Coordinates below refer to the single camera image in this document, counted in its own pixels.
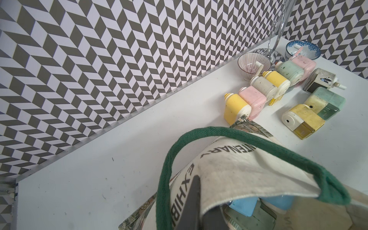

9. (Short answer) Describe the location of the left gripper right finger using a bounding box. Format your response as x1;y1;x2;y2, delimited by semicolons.
202;206;229;230

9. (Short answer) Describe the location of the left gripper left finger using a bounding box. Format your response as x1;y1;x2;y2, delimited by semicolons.
175;175;201;230

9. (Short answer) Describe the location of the mint green pencil sharpener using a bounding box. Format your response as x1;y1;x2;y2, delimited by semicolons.
275;60;304;86

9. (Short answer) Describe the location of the small yellow black sharpener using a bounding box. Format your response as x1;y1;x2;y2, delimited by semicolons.
281;104;325;140

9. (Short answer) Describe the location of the pink rounded pencil sharpener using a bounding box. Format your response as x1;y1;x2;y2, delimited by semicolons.
238;86;266;120

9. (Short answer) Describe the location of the blue white patterned bowl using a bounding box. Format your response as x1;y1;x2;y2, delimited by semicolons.
285;40;321;60

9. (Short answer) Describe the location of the pink block pencil sharpener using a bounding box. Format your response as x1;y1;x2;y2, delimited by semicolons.
289;47;316;87

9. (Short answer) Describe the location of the white cartoon pencil sharpener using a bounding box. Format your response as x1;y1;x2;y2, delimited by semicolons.
250;61;278;102

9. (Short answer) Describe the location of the yellow block pencil sharpener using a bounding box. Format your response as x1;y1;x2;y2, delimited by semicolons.
224;93;252;125

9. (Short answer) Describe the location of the cream canvas tote bag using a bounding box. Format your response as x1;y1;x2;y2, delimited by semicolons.
119;117;368;230

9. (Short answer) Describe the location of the white grey pencil sharpener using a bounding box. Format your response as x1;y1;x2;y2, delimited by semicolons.
303;68;347;93

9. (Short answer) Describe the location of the yellow round pencil sharpener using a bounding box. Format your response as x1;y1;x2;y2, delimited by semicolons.
262;71;291;106

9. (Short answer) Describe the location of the pink ribbed bowl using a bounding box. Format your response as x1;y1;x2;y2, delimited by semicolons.
238;52;272;81

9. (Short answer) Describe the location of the blue round pencil sharpener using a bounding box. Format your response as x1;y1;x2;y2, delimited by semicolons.
229;197;258;217

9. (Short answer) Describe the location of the green block pencil sharpener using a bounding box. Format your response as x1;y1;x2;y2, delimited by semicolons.
304;87;346;121

